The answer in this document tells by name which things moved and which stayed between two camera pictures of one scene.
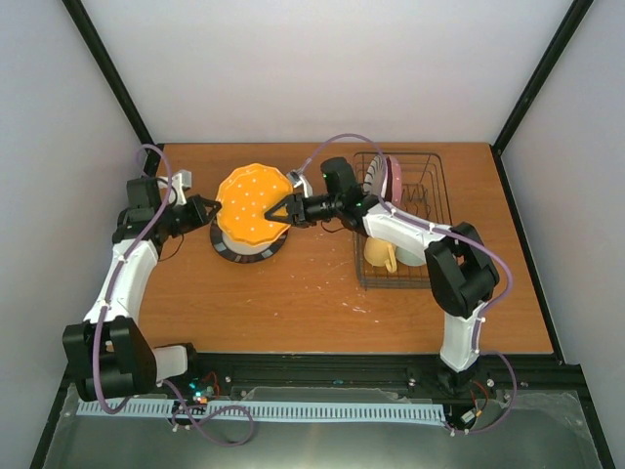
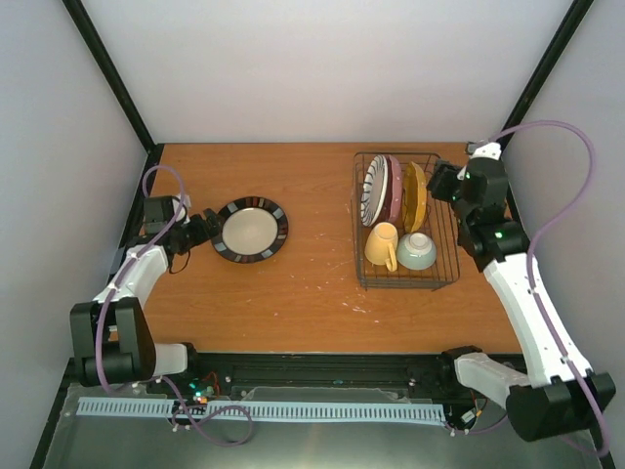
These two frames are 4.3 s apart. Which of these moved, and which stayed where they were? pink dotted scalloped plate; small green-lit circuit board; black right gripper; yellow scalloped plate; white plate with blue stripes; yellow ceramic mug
Moved: yellow scalloped plate; black right gripper
Stayed: yellow ceramic mug; white plate with blue stripes; small green-lit circuit board; pink dotted scalloped plate
